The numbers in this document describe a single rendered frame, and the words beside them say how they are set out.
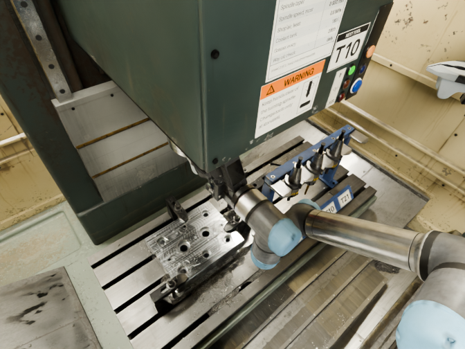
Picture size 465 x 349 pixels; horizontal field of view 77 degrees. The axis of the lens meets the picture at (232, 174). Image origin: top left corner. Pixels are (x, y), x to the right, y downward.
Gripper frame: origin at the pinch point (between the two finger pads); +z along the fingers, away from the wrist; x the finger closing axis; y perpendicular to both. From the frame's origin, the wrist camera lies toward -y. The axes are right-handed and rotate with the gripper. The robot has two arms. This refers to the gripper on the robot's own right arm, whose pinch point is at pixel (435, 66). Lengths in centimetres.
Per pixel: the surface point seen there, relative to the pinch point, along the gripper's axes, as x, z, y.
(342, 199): 27, -2, 75
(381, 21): 0.7, 12.6, -5.9
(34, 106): -16, 101, 28
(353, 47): -5.4, 16.2, -2.7
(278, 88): -22.6, 26.3, -1.1
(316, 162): 11.3, 14.7, 43.7
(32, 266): -41, 126, 111
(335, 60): -9.7, 18.7, -1.5
